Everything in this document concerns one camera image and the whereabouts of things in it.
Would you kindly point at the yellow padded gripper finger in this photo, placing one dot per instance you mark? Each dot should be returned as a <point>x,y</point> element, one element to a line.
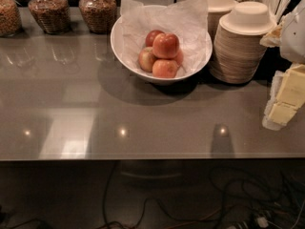
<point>287,96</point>

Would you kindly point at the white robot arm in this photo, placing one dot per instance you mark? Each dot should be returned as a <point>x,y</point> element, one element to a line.
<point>289,35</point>

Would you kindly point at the right hidden red apple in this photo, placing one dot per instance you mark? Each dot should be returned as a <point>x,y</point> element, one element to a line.
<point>179,58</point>

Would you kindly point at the front orange red apple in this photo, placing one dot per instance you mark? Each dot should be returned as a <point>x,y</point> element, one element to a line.
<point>164,68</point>

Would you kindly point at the left pale red apple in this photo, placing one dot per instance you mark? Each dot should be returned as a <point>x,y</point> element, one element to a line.
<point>146,59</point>

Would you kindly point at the back dark red apple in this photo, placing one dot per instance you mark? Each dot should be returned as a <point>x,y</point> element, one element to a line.
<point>151,36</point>

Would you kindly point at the white ceramic bowl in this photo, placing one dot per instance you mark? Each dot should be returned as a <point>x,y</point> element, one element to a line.
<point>117,48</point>

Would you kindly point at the near stack of paper bowls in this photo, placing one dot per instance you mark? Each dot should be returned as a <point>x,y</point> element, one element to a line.
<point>236,48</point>

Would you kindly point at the white paper liner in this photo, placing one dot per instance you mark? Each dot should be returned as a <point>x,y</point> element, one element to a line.
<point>187,23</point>

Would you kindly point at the white power plug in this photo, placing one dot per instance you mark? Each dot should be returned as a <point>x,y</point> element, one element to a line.
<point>262,222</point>

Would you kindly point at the right glass cereal jar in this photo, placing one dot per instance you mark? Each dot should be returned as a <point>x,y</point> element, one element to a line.
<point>99,15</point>

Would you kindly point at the glass cereal jar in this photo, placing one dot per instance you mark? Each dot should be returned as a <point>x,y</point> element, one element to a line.
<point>10,20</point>
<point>99,15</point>
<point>52,16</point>

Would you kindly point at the middle glass cereal jar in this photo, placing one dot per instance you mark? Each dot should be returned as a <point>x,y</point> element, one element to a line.
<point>52,16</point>

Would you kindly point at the left glass cereal jar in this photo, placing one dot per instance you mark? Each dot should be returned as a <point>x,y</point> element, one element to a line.
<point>10,20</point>

